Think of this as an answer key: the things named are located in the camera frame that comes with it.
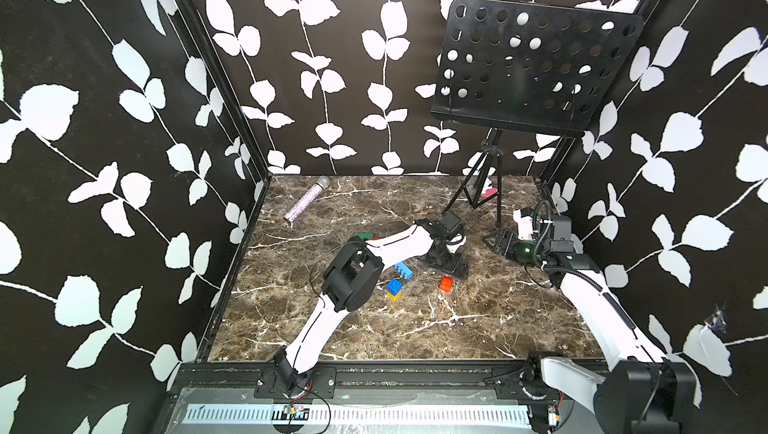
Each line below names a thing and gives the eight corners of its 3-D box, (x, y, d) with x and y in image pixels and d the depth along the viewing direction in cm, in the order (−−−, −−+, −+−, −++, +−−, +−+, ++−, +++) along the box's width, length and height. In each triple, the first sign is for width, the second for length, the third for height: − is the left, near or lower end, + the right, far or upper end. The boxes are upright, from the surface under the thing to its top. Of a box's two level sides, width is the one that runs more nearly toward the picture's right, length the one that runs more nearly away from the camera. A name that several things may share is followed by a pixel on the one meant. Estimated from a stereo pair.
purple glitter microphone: (287, 220, 108) (284, 215, 106) (323, 180, 122) (322, 174, 119) (296, 225, 107) (293, 219, 104) (331, 183, 121) (330, 177, 118)
